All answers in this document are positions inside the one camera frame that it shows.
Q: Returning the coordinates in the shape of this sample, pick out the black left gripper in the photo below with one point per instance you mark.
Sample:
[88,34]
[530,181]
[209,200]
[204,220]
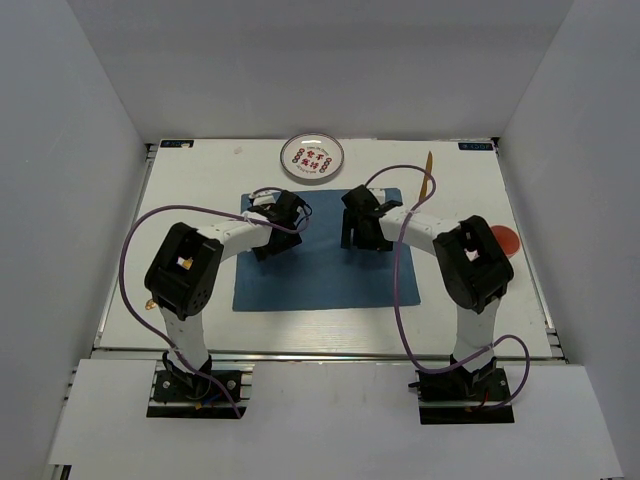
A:
[291,240]

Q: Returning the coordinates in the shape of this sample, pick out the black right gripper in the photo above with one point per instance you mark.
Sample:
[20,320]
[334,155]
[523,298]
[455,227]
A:
[352,223]

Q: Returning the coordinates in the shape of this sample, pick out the white patterned plate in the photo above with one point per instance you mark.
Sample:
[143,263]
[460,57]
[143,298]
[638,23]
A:
[312,158]

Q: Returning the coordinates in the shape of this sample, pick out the blue cloth napkin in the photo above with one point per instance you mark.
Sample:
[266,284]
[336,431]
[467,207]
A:
[318,274]

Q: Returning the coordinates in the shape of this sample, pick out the red plastic cup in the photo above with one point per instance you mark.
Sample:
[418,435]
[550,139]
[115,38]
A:
[508,239]

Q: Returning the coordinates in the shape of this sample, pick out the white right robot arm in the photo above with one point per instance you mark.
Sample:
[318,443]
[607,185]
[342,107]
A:
[474,269]

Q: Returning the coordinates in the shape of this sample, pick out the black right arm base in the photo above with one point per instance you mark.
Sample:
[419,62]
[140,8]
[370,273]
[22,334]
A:
[443,401]

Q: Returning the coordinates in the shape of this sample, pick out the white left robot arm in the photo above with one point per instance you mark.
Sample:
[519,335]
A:
[183,273]

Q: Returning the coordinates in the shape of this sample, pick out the gold knife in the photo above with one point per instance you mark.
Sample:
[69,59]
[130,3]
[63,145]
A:
[427,177]

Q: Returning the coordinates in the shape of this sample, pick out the right blue corner label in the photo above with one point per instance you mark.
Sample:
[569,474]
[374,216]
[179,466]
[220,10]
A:
[475,146]

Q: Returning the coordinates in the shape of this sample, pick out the blue corner label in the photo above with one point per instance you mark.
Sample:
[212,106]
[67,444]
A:
[475,146]
[176,143]

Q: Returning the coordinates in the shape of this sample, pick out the left blue corner label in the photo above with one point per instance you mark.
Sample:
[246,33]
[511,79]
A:
[176,143]

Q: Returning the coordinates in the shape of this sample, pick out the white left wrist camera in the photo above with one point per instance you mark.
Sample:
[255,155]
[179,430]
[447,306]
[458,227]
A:
[262,201]

